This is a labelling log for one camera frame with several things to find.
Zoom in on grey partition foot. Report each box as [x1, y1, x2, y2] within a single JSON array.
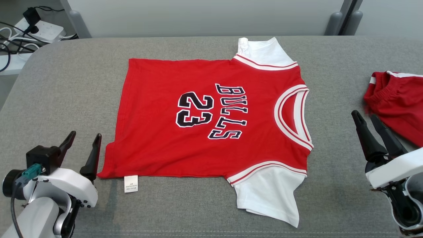
[[69, 10, 92, 38], [344, 11, 363, 36], [325, 12, 343, 36]]

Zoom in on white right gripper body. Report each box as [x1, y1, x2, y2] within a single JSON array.
[[365, 147, 423, 189]]

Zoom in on teal left cable connector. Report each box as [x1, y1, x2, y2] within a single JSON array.
[[15, 164, 45, 185]]

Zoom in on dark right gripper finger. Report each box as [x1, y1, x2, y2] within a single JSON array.
[[370, 114, 408, 158], [351, 110, 388, 162]]

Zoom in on black power plug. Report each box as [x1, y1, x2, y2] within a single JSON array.
[[22, 7, 42, 33]]

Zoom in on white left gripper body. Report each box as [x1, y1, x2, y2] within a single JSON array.
[[23, 168, 98, 208]]

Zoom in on red Bulls 23 jersey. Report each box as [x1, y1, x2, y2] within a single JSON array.
[[97, 37, 314, 228]]

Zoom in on grey fabric sofa cushion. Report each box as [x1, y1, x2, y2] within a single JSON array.
[[0, 36, 423, 238]]

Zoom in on narrow white partition panel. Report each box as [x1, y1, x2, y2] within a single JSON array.
[[355, 0, 423, 37]]

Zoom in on white flat floor box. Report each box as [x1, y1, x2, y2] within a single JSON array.
[[0, 53, 33, 76]]

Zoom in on wide white partition panel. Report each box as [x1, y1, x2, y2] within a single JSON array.
[[68, 0, 347, 38]]

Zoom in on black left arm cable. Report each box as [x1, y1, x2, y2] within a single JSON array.
[[10, 183, 25, 238]]

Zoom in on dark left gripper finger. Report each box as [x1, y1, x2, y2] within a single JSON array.
[[80, 134, 102, 183], [59, 131, 76, 162]]

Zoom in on white floor cable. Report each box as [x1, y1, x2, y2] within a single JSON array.
[[0, 27, 32, 61]]

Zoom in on white power strip with cables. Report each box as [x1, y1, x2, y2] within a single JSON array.
[[0, 21, 40, 72]]

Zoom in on red shorts with white stripe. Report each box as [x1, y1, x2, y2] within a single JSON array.
[[364, 70, 423, 148]]

